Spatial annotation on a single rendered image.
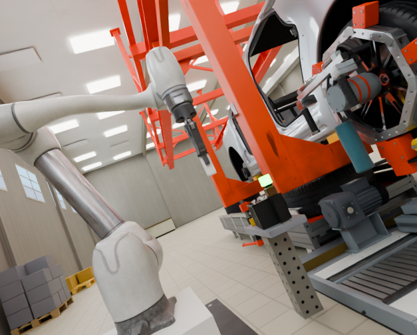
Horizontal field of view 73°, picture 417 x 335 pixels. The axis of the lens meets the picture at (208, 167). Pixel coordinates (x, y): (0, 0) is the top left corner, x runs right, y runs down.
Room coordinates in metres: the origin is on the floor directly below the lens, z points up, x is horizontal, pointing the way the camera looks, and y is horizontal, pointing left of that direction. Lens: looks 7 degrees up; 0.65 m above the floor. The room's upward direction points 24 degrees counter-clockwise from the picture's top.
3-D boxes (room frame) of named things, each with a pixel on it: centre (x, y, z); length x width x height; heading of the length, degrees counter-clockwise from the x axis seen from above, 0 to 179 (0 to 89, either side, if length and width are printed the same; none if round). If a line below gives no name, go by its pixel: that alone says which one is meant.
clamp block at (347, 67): (1.14, -0.68, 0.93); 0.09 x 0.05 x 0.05; 100
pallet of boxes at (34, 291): (5.01, 3.64, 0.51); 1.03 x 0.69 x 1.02; 17
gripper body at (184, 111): (0.88, 0.00, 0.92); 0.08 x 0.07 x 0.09; 7
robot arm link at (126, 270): (0.85, 0.35, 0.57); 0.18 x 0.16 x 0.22; 4
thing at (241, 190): (3.74, -0.40, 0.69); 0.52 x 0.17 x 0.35; 100
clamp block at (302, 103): (1.48, -0.62, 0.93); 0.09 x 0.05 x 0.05; 100
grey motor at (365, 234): (1.63, -0.71, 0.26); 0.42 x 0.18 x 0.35; 100
